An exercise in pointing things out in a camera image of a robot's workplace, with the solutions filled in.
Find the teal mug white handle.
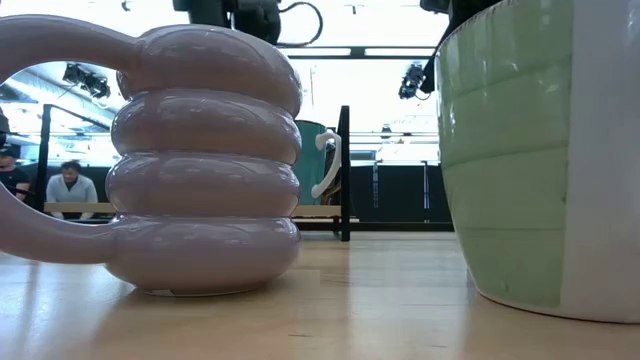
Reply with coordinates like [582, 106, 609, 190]
[294, 119, 343, 207]

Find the lilac stacked-ring mug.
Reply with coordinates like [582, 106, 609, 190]
[0, 13, 305, 299]

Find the green mug white handle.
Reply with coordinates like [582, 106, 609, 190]
[433, 0, 640, 325]

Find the black hanging ceiling fixture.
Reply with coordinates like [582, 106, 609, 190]
[61, 62, 112, 100]
[398, 62, 432, 101]

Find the black partition panel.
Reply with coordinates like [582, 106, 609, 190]
[349, 163, 454, 224]

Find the person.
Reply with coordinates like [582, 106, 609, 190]
[0, 144, 32, 202]
[45, 159, 100, 221]

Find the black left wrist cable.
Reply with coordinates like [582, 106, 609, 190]
[276, 1, 325, 50]

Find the black aluminium rig frame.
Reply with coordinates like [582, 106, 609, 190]
[44, 214, 455, 234]

